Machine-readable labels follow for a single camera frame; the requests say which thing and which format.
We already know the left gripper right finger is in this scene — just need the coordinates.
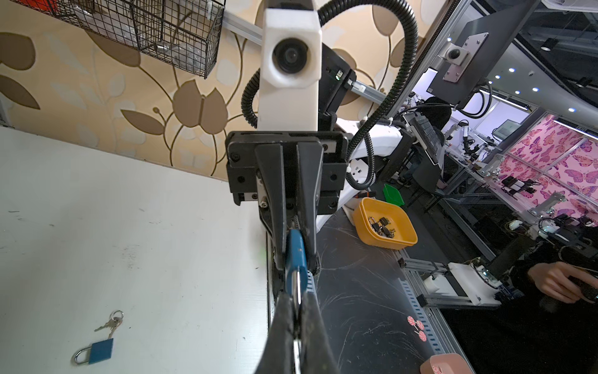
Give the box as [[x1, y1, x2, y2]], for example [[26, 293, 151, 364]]
[[299, 292, 339, 373]]

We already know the pink dotted sticker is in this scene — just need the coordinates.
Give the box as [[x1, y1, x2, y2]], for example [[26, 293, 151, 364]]
[[406, 316, 428, 342]]

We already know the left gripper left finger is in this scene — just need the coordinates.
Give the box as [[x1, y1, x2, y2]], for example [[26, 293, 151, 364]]
[[255, 292, 295, 374]]

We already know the blue padlock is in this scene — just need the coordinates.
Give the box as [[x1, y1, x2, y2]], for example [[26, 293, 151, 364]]
[[72, 310, 125, 366], [284, 229, 309, 308]]

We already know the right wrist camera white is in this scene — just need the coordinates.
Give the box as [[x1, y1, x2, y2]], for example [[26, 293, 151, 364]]
[[257, 1, 322, 132]]

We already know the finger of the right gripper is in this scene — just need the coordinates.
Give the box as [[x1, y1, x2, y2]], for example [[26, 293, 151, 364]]
[[255, 143, 287, 271], [296, 142, 323, 275]]

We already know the side wire basket black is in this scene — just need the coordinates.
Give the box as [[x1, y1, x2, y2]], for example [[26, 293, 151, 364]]
[[18, 0, 226, 78]]

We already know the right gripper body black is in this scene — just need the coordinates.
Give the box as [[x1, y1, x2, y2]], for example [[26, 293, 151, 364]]
[[225, 131, 348, 214]]

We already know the yellow plastic bin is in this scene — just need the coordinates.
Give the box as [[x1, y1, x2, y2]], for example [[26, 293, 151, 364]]
[[353, 198, 418, 250]]

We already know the smartphone with pink case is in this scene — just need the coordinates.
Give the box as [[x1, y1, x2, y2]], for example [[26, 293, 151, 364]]
[[420, 353, 473, 374]]

